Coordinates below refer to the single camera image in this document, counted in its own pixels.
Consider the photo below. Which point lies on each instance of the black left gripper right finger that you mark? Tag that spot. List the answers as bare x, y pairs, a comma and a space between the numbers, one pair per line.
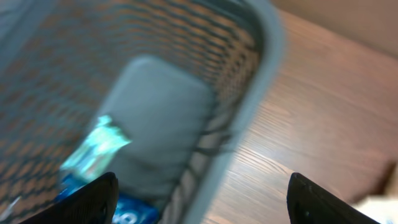
308, 203

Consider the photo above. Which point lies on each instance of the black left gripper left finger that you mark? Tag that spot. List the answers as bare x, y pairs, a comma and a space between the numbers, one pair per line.
95, 203

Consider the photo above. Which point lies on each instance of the beige paper snack bag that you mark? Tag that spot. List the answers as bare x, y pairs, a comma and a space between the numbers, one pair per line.
382, 209

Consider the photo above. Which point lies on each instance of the blue Oreo cookie pack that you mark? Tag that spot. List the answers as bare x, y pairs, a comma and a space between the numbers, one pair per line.
129, 210

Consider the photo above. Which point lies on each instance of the grey plastic mesh basket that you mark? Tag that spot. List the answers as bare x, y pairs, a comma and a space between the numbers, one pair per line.
181, 79

